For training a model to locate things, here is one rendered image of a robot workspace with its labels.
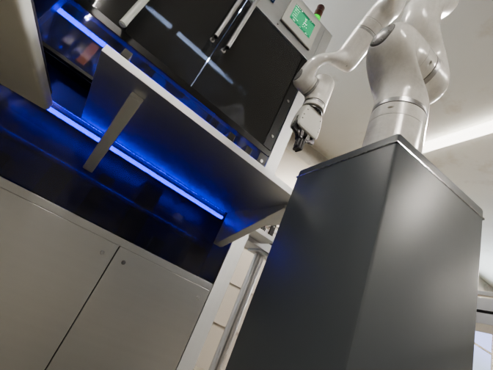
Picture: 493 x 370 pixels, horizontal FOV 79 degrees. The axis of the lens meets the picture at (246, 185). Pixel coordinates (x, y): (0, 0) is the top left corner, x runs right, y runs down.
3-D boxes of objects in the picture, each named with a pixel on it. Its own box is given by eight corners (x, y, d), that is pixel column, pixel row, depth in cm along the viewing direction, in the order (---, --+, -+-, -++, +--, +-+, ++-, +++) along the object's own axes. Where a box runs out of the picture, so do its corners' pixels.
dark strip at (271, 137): (243, 186, 122) (302, 57, 155) (252, 191, 124) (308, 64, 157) (245, 185, 121) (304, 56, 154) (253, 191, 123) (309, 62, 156)
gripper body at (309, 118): (314, 122, 114) (305, 145, 109) (296, 105, 110) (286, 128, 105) (329, 115, 108) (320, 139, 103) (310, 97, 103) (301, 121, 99)
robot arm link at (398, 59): (439, 127, 66) (450, 56, 76) (389, 71, 59) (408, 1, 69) (388, 142, 76) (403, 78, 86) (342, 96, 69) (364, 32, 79)
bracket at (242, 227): (213, 243, 110) (227, 212, 115) (219, 247, 111) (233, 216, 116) (270, 244, 82) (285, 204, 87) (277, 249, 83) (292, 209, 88)
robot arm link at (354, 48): (352, 7, 100) (295, 83, 104) (381, 41, 106) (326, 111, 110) (339, 13, 108) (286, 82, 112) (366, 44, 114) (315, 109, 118)
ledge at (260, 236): (235, 230, 132) (236, 226, 133) (256, 243, 137) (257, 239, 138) (253, 229, 121) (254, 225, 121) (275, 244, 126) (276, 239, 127)
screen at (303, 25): (279, 19, 148) (293, -5, 157) (308, 51, 157) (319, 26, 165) (281, 17, 147) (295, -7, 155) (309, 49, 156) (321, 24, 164)
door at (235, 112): (190, 88, 116) (247, 0, 140) (268, 152, 133) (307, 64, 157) (191, 87, 115) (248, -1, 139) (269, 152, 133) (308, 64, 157)
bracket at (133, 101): (82, 167, 90) (106, 134, 95) (92, 172, 91) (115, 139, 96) (98, 135, 62) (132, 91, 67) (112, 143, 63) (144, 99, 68)
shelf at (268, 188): (78, 125, 98) (82, 121, 99) (238, 227, 126) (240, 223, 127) (100, 50, 59) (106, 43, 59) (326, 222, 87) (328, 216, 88)
